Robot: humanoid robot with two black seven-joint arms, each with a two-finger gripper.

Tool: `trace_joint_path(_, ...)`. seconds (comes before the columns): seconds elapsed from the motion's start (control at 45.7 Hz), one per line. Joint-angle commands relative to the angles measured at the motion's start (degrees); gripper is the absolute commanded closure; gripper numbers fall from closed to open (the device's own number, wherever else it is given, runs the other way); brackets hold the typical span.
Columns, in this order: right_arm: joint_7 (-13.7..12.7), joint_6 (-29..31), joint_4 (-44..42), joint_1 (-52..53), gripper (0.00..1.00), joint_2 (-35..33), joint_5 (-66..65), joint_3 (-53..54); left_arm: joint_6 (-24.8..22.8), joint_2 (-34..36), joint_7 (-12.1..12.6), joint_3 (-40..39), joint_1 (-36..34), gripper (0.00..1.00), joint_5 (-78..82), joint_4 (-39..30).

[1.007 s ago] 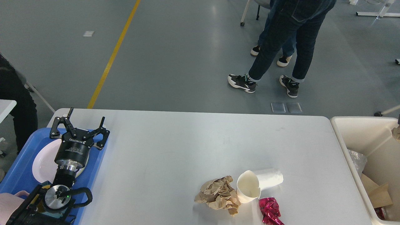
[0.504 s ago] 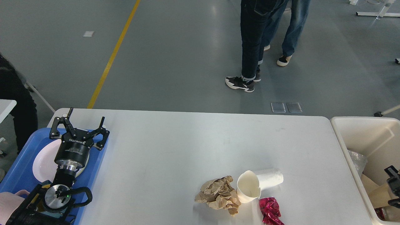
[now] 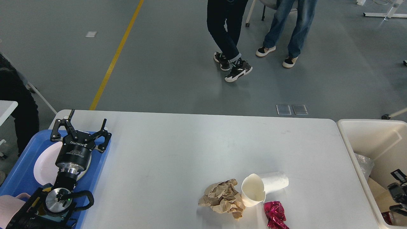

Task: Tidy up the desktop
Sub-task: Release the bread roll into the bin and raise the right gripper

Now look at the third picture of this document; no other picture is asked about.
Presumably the pink plate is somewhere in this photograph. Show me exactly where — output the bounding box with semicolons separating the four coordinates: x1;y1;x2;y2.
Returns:
33;142;63;185

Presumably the person in dark clothes left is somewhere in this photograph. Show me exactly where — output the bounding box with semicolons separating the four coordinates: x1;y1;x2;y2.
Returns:
0;52;39;186

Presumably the chair caster right edge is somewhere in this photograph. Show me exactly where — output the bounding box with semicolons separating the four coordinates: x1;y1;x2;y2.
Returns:
381;108;407;120

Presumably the person in blue jeans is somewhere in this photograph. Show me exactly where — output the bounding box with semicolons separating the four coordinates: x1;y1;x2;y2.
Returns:
256;0;318;69

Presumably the white stand base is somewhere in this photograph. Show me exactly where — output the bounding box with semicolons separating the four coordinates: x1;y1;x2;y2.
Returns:
356;0;407;21

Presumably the crumpled brown paper ball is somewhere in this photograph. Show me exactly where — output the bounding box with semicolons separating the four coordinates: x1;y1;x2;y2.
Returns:
198;179;246;220

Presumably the pink mug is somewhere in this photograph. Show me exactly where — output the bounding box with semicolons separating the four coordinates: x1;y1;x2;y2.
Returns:
0;193;31;229

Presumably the red foil wrapper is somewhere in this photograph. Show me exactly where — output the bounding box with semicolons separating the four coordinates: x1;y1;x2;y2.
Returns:
263;201;289;229

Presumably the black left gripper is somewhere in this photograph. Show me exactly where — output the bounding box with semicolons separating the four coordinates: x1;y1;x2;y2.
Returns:
50;109;112;175

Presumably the silver foil bag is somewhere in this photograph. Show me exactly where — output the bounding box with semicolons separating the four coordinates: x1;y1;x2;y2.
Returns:
354;153;375;181

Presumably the person in black pants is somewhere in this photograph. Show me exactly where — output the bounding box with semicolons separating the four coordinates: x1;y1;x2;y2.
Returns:
207;0;253;82

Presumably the white side table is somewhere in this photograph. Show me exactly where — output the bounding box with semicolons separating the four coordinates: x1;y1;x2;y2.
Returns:
0;100;18;126

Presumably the beige plastic bin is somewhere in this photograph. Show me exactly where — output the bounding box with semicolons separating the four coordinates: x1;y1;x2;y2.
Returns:
337;119;407;229

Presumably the white office chair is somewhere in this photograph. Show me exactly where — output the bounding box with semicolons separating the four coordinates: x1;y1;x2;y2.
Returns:
245;0;299;28

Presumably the white rolling stand left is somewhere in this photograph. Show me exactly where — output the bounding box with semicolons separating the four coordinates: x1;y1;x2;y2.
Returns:
27;82;57;114

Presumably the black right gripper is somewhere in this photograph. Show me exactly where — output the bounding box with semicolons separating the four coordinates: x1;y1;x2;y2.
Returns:
388;169;407;217

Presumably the red wrapper in bin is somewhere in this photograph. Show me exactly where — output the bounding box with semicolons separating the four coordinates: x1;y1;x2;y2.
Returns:
381;211;394;225

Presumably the light green plate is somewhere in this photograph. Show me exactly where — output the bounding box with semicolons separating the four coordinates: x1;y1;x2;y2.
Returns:
40;165;89;186

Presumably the white paper cup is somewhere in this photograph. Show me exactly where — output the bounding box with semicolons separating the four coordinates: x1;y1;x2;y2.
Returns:
241;171;289;207

